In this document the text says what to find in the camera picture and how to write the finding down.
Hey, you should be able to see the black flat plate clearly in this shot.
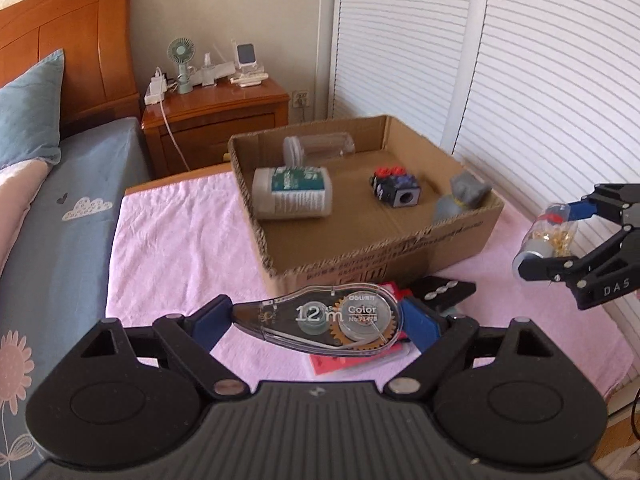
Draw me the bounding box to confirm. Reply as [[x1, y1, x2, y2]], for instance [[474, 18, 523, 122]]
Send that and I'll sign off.
[[410, 276, 477, 317]]

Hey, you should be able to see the white power strip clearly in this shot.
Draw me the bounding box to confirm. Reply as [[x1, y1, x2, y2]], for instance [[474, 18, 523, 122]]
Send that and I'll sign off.
[[144, 66, 168, 106]]

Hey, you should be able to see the blue bedsheet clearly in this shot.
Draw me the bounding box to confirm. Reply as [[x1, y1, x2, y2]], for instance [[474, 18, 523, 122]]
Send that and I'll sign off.
[[0, 116, 153, 476]]

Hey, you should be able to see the clear plastic jar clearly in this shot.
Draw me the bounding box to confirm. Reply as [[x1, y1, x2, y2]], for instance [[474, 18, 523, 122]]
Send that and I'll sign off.
[[282, 131, 357, 167]]

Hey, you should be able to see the white cotton swab container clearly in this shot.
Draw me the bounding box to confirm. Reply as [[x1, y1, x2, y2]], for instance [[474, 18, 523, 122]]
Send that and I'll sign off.
[[251, 165, 335, 220]]

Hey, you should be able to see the pink floral quilt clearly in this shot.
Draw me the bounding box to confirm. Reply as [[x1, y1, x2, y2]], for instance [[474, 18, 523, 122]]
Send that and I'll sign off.
[[0, 159, 51, 276]]

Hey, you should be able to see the white louvered closet door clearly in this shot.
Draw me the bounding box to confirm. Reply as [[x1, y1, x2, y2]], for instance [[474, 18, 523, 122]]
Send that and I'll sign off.
[[327, 0, 493, 156], [452, 0, 640, 311]]

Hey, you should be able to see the grey elephant toy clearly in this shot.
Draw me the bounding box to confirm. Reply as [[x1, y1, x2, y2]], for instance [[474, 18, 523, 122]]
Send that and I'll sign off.
[[432, 170, 493, 223]]

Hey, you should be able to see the white flat box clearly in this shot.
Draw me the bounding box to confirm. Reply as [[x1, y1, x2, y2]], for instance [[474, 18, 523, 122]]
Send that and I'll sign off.
[[192, 62, 236, 85]]

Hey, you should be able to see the white device on stand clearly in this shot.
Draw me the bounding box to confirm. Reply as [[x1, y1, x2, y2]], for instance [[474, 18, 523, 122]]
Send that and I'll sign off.
[[235, 42, 263, 78]]

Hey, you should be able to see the capsule bottle with silver cap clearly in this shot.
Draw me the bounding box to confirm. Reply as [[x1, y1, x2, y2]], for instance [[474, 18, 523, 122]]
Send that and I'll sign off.
[[519, 201, 581, 261]]

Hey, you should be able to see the wooden bed headboard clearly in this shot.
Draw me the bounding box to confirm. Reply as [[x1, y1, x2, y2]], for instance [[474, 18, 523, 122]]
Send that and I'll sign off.
[[0, 0, 141, 136]]

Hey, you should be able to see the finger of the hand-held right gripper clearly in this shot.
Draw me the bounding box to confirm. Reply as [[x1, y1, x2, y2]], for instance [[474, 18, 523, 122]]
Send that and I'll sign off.
[[570, 184, 640, 222], [512, 227, 640, 283]]

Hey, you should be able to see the clear correction tape dispenser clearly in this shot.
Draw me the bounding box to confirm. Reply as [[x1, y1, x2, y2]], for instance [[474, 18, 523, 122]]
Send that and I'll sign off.
[[231, 284, 405, 358]]

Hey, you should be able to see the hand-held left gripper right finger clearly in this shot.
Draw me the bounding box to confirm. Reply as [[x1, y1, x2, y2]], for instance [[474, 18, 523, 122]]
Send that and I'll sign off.
[[382, 297, 553, 396]]

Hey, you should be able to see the wooden nightstand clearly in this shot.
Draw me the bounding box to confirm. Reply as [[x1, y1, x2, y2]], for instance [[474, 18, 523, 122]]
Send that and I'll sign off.
[[141, 77, 292, 178]]

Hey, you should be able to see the pink cloth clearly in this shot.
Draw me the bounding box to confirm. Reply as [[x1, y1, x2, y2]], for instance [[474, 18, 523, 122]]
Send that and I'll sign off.
[[105, 170, 640, 386]]

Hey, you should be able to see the black fidget cube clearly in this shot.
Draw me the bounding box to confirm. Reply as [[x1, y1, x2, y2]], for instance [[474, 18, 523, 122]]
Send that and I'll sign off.
[[370, 165, 423, 209]]

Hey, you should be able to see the large blue pillow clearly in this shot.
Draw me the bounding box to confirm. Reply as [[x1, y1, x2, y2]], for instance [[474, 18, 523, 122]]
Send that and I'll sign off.
[[0, 49, 66, 171]]

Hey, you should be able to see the green desk fan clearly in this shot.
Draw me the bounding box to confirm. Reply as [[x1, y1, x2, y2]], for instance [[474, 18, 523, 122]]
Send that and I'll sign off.
[[167, 36, 195, 95]]

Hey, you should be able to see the white power cable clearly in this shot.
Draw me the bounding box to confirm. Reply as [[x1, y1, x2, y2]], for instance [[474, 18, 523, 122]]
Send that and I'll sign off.
[[160, 102, 191, 171]]

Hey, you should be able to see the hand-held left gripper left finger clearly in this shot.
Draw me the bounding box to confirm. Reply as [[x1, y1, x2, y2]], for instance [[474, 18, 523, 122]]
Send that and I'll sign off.
[[80, 295, 251, 402]]

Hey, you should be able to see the brown cardboard box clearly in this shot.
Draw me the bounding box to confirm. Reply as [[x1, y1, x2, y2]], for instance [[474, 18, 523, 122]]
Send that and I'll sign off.
[[227, 115, 506, 293]]

